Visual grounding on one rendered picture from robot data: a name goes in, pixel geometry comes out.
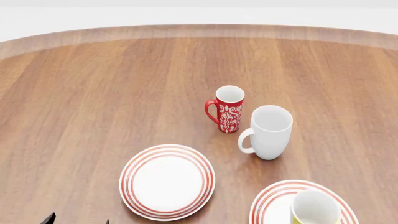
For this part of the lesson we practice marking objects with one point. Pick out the plain white mug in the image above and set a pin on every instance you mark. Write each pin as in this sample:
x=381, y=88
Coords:
x=270, y=135

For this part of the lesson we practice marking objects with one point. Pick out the yellow and white mug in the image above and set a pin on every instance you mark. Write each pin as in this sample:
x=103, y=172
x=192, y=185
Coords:
x=315, y=207

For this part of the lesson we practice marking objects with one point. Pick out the red white patterned mug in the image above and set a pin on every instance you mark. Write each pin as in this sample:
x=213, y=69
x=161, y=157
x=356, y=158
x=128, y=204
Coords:
x=229, y=116

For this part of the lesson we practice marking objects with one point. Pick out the white plate red rings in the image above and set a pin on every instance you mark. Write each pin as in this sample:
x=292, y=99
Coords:
x=273, y=205
x=167, y=183

